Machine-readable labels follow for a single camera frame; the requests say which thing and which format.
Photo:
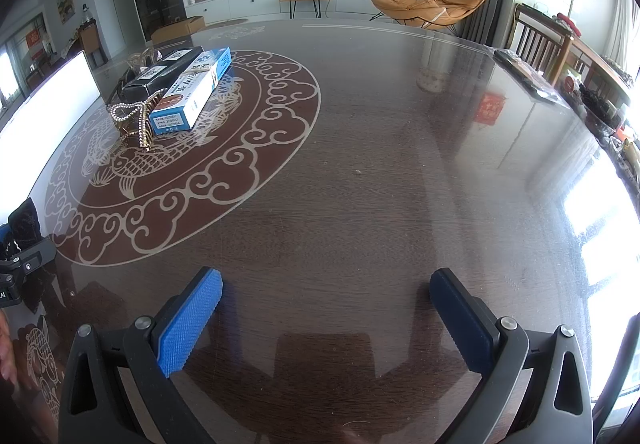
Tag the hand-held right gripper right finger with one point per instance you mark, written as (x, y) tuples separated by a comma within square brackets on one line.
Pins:
[(460, 319)]

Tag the wooden chair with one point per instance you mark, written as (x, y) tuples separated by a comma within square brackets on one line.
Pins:
[(530, 36)]

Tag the framed wall picture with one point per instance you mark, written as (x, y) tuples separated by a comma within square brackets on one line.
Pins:
[(65, 3)]

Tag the person's left hand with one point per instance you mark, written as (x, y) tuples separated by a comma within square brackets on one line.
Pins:
[(5, 349)]

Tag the black printed box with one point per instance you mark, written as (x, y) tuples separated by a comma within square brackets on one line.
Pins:
[(165, 68)]

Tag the black fleece glove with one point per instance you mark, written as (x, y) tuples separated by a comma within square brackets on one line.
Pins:
[(25, 221)]

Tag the clear hair claw clip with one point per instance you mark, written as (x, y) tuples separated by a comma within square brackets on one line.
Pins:
[(135, 61)]

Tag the cluttered side table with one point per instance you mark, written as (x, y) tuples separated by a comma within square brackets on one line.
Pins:
[(595, 88)]

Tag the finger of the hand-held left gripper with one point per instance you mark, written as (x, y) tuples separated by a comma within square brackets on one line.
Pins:
[(4, 241), (32, 258)]

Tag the white television cabinet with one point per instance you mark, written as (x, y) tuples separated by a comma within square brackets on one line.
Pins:
[(250, 3)]

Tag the orange lounge chair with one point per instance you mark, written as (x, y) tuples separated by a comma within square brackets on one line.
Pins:
[(425, 6)]

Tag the blue and white box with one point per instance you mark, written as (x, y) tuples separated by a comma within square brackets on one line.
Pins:
[(185, 98)]

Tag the white flat panel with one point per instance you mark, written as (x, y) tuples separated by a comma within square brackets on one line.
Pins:
[(45, 113)]

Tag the dark patterned glass desktop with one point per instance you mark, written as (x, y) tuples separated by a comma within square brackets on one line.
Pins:
[(375, 173)]

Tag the cardboard box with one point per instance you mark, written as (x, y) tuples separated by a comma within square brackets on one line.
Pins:
[(177, 28)]

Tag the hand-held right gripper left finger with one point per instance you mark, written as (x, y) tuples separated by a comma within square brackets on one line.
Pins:
[(192, 314)]

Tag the rhinestone bow hair clip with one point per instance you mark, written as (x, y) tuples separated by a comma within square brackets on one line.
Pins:
[(137, 116)]

